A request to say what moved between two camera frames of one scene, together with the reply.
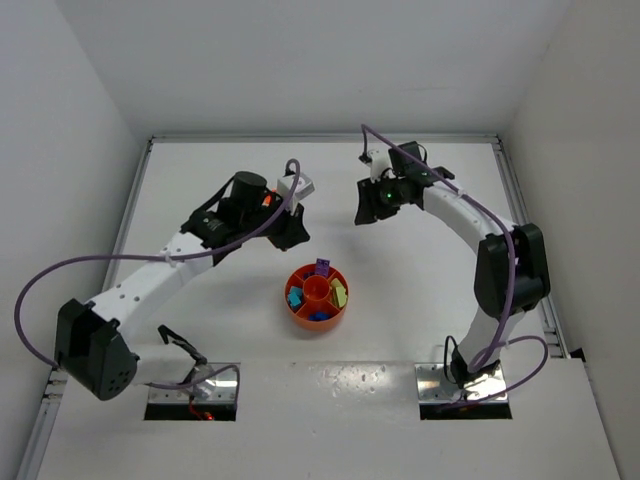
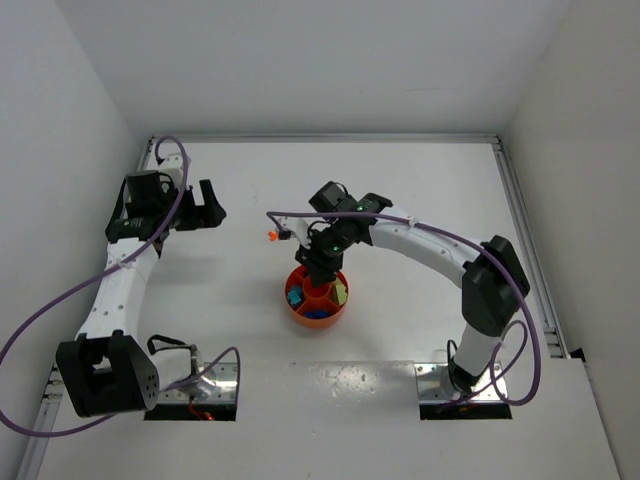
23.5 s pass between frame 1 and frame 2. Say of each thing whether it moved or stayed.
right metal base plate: stayed
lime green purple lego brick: stayed
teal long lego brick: stayed
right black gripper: moved
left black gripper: moved
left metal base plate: stayed
